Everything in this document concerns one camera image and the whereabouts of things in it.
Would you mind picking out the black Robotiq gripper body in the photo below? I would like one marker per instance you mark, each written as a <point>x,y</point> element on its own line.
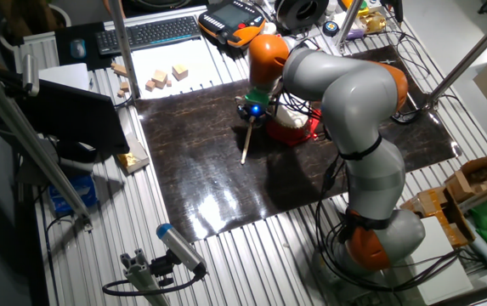
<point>256,111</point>

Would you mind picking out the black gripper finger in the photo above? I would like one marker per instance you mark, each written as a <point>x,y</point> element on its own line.
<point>257,122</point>
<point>247,121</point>

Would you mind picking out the light wooden drumstick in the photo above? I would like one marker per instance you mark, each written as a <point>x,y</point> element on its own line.
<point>247,140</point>

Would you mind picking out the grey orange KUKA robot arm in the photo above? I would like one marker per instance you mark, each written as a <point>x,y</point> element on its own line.
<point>353,93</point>

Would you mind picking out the red drum with white skin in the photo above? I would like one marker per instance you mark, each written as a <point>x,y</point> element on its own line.
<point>285,134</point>

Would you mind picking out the dark marble pattern mat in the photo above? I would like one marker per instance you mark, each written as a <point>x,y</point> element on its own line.
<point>192,170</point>

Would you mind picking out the white paper sheet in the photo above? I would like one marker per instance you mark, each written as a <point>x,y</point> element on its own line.
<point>192,59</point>

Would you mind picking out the large wooden cube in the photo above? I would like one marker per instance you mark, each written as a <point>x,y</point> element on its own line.
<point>180,72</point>

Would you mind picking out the white round ball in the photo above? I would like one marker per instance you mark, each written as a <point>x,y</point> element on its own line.
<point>270,28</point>

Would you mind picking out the tiny wooden block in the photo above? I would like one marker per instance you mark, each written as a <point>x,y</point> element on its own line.
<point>120,93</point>
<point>168,83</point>

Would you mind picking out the medium wooden block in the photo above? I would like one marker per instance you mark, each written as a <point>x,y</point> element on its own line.
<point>160,78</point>

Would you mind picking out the orange black teach pendant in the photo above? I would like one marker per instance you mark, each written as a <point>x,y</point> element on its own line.
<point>230,17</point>

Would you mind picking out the small wooden block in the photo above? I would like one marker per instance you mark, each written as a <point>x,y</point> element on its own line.
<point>124,86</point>
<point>150,86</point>

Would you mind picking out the black filament spool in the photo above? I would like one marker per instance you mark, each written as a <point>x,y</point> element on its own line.
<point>300,13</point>

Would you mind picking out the round black disc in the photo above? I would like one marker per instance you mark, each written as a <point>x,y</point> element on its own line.
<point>330,28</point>

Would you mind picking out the small box with gold foil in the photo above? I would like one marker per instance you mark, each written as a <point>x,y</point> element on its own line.
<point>134,159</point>

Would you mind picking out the purple small item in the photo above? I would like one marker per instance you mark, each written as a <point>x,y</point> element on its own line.
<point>355,34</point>

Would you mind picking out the black keyboard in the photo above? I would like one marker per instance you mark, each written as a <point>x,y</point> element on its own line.
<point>149,34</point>

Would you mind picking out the flat wooden block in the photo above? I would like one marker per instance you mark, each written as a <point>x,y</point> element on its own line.
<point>120,70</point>

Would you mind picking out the golden wrapped item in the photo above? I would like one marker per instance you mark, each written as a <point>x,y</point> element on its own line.
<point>373,22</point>

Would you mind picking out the black monitor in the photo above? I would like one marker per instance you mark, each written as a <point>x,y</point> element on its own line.
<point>77,115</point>

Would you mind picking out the black handheld tool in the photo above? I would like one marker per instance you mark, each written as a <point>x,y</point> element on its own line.
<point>394,8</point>

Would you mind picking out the blue computer mouse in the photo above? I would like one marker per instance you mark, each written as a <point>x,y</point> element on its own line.
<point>78,49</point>

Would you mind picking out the short aluminium extrusion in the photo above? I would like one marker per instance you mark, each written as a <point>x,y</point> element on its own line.
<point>141,276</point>

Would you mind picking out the blue tissue pack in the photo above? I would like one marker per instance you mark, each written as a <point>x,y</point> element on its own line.
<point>73,195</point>

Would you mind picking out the black mouse pad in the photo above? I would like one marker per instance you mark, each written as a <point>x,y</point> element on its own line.
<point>62,59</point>

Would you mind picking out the brown taped cardboard box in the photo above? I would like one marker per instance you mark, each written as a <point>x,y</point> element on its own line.
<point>434,208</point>

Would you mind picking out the grey metal stand pole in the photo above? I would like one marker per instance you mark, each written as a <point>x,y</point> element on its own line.
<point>472,56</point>

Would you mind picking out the open cardboard box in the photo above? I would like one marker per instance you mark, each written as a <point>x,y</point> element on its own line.
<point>477,174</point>

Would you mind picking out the white flat box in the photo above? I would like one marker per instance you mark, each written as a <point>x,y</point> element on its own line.
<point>443,255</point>

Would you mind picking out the grey rolled sheet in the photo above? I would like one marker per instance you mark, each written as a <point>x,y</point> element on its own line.
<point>485,253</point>

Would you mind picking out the aluminium frame post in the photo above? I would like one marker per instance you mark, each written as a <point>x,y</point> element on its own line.
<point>349,19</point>
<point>122,42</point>

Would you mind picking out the silver camera with blue cap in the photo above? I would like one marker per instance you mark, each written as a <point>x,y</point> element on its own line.
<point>179,246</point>

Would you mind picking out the black stand base frame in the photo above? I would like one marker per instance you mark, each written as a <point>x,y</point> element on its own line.
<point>401,118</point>

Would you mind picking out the long aluminium frame bar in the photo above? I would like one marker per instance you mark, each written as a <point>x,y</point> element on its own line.
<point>26,136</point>

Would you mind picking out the silver depth camera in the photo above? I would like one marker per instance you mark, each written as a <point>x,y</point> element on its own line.
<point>30,74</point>

